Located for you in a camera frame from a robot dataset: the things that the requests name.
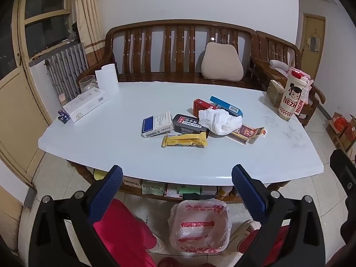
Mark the cream curtain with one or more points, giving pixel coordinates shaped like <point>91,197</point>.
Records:
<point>86,11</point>

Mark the plastic bag with red print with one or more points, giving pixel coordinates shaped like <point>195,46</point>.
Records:
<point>194,239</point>

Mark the red and white packet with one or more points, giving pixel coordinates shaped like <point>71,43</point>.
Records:
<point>172,191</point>

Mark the cream framed glazed door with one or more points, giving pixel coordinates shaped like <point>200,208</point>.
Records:
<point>16,103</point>

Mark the white tissue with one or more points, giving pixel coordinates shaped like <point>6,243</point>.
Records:
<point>219,121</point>

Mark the long white box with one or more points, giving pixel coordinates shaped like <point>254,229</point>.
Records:
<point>83,105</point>

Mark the wooden armchair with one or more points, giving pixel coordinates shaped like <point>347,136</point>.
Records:
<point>262,69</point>

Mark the red gold pack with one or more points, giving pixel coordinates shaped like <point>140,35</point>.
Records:
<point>249,132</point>

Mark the white top wooden table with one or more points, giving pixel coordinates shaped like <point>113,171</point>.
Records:
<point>167,161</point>

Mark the yellow snack wrapper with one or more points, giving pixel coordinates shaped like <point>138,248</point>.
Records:
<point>183,140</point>

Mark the beige slipper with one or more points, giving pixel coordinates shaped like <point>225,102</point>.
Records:
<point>242,236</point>

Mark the yellow door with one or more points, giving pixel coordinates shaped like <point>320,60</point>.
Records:
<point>306,33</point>

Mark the wooden slatted sofa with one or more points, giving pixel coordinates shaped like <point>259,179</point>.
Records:
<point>180,23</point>

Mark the blue and white box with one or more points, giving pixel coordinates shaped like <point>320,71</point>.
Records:
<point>155,125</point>

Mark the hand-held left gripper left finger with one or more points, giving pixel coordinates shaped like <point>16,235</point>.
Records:
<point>107,192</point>

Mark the green wipes pack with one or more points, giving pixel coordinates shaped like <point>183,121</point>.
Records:
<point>153,188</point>

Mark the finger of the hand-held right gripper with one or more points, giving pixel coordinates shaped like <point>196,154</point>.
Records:
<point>343,172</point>

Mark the red box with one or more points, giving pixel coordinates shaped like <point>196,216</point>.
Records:
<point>200,105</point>

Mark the small pink bottle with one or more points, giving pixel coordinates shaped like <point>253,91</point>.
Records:
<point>62,100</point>

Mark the open carton with red packets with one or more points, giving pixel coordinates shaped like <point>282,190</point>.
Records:
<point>338,125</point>

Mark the pink plastic bag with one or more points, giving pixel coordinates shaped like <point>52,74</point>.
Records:
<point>308,79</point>

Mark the printed brown box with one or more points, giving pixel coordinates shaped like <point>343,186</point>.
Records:
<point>132,182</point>

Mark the small purple blue box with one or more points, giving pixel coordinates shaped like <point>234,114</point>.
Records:
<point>63,116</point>

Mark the beige cushion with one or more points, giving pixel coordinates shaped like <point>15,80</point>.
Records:
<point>221,64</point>

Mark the white paper towel roll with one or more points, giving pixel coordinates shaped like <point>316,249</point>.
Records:
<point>107,80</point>

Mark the small yellow bottle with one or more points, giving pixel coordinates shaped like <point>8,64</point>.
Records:
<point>224,191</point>

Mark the grey radiator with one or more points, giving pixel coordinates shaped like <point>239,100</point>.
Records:
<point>66,66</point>

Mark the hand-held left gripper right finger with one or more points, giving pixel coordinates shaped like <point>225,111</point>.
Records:
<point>247,194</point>

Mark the tan cardboard box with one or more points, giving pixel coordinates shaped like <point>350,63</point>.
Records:
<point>274,93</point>

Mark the bright green packet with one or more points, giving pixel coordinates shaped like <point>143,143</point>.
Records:
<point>190,189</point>

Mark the cartoon print tumbler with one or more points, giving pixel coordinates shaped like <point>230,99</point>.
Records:
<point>290,103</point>

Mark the black box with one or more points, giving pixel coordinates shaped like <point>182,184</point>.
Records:
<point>186,123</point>

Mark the white roll pillow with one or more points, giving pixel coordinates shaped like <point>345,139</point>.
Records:
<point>278,64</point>

